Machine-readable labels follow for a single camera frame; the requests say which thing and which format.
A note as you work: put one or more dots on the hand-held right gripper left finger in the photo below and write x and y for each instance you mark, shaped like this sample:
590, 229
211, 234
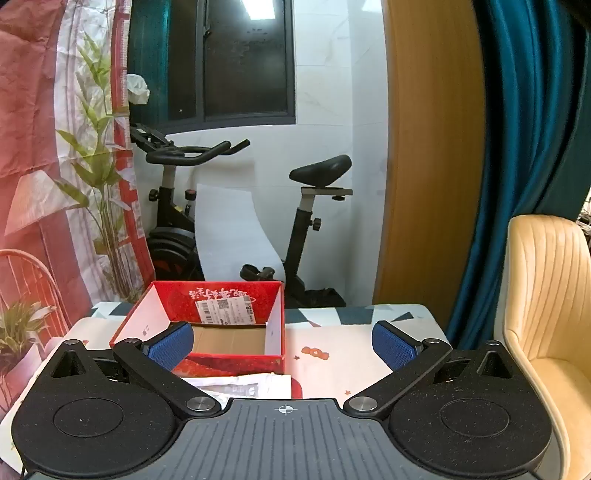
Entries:
171, 345

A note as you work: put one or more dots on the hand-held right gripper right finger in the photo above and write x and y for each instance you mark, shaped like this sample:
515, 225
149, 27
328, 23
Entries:
395, 346

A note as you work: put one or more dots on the red cardboard box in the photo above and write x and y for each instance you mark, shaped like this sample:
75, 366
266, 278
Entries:
157, 309

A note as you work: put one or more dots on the white plastic packet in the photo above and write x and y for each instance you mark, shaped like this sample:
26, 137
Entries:
258, 385

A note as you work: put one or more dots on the white curved paper sheet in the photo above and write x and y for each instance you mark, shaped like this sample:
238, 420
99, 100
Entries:
231, 230

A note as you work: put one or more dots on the black exercise bike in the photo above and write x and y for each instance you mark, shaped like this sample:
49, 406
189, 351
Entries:
304, 240

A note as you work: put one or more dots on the cream upholstered chair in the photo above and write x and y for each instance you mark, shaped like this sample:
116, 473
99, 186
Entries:
549, 300

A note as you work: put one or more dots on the red plant printed backdrop cloth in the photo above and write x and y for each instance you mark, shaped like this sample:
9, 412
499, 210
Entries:
55, 184

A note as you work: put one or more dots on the white crumpled bag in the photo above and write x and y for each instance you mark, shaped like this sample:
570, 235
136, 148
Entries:
137, 87

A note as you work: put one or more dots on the teal pleated curtain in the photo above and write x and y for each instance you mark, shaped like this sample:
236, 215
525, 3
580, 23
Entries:
531, 115

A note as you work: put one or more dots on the teal window curtain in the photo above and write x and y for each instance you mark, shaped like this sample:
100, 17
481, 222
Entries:
161, 55

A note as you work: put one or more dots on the dark framed window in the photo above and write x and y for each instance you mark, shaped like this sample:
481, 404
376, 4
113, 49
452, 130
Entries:
244, 64

